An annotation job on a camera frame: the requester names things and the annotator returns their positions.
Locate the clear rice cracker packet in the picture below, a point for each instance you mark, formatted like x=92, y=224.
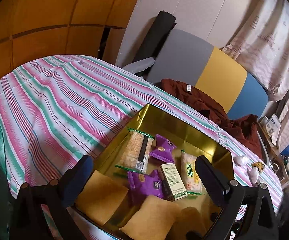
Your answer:
x=134, y=151

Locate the blue desk lamp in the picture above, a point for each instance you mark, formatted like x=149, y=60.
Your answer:
x=285, y=152

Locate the striped pink green tablecloth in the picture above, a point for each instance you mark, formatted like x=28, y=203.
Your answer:
x=56, y=109

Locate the purple snack packet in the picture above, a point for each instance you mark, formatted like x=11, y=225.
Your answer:
x=143, y=185
x=163, y=150

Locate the pink patterned curtain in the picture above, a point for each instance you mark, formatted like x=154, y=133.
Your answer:
x=262, y=48

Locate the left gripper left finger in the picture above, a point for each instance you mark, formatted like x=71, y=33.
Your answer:
x=28, y=221

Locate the wooden wardrobe panels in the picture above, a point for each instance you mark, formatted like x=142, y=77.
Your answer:
x=31, y=29

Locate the black rolled mat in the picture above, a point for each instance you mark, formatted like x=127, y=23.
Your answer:
x=156, y=36

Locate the wooden side desk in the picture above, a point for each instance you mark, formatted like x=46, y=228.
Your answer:
x=273, y=158

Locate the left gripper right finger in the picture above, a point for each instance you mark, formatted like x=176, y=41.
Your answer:
x=259, y=221

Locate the maroon red garment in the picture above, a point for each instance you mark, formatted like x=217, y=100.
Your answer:
x=243, y=129

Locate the white plastic wrapped ball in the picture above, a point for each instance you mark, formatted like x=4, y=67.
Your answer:
x=241, y=160

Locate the green cream small box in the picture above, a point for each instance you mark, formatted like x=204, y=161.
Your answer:
x=172, y=184

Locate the white blue product box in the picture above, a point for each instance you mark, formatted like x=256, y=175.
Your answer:
x=272, y=128

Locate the yellow striped sock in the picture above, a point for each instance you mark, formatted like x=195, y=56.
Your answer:
x=259, y=165

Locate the grey yellow blue chair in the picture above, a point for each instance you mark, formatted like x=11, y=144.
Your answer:
x=192, y=60

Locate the tan sponge cake bun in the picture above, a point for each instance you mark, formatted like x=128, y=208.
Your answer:
x=100, y=198

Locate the yellow green cracker packet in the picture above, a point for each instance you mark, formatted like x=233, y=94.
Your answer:
x=189, y=175

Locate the gold metal tin box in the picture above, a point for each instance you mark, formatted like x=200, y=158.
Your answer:
x=198, y=212

